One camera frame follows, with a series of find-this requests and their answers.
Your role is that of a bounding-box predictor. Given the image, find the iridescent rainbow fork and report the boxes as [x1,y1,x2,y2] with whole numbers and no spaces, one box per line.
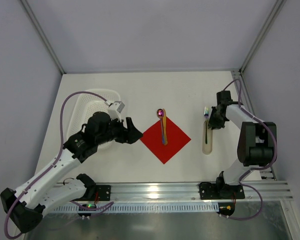
[203,106,210,145]

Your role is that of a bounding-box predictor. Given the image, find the iridescent rainbow spoon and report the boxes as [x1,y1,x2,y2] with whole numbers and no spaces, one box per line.
[157,108,164,145]

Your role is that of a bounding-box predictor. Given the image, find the gold knife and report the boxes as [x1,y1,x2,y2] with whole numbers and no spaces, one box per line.
[162,108,168,146]

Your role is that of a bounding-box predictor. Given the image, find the red paper napkin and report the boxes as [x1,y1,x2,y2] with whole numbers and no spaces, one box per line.
[140,118,191,164]

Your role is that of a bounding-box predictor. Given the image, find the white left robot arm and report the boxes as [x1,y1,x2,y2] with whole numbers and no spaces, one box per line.
[0,111,143,234]

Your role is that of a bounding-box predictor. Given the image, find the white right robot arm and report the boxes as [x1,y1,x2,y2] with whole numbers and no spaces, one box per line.
[207,90,278,199]

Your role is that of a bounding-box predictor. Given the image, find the beige oblong utensil tray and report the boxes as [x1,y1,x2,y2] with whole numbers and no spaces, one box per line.
[202,119,213,155]

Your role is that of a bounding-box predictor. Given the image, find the white perforated plastic basket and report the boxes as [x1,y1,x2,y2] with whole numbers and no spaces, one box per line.
[64,88,121,142]

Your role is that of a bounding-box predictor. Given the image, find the left black connector box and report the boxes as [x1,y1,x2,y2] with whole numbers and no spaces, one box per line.
[78,203,96,220]

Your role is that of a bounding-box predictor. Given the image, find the black connector box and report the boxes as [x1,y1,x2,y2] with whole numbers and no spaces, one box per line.
[216,202,235,218]
[78,203,96,220]

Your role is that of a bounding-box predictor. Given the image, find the right black connector box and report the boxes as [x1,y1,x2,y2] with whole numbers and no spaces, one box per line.
[216,202,235,218]

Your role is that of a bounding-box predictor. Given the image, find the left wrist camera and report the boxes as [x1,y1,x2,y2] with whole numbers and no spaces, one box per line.
[106,101,125,122]

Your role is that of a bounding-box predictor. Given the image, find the aluminium right side rail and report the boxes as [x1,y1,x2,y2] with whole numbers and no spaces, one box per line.
[231,70,278,181]

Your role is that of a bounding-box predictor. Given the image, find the aluminium rail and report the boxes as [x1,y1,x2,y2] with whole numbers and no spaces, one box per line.
[231,70,278,181]
[109,180,293,202]

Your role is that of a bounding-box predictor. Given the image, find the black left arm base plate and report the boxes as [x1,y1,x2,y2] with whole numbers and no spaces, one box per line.
[94,184,111,202]

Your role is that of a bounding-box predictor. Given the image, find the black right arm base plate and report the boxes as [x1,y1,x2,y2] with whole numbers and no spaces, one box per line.
[198,182,245,200]

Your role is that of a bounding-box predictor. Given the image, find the white slotted cable duct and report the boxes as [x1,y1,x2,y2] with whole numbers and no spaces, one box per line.
[49,202,220,214]

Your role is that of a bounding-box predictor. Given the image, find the aluminium front rail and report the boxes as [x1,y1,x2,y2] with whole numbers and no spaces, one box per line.
[109,180,293,202]

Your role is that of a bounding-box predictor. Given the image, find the left aluminium frame post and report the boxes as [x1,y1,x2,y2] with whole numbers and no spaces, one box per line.
[18,0,66,75]

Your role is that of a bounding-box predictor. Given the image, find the aluminium frame post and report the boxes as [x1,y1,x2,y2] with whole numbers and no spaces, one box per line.
[239,0,287,74]
[18,0,66,75]

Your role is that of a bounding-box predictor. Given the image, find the right aluminium frame post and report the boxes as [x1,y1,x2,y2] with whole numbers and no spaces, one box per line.
[239,0,287,74]

